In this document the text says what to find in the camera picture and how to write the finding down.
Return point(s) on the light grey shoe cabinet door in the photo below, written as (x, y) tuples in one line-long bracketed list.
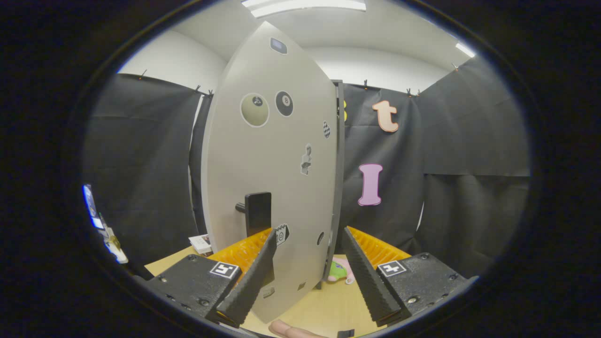
[(263, 155)]

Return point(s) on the white book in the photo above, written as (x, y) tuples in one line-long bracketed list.
[(201, 243)]

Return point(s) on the small ceiling light panel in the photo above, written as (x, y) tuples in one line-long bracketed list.
[(465, 49)]

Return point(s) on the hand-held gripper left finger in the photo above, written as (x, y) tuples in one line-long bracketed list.
[(249, 284)]

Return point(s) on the lit blue screen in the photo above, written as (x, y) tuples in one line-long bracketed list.
[(91, 206)]

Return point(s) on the black backdrop cloth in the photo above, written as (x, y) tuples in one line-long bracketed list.
[(469, 141)]

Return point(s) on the white cluttered device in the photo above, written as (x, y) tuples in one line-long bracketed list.
[(115, 246)]

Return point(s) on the long ceiling light panel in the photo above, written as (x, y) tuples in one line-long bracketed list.
[(305, 5)]

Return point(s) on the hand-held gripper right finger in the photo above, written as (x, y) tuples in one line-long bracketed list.
[(368, 281)]

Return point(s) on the green and pink plush toy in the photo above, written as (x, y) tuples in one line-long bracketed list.
[(337, 271)]

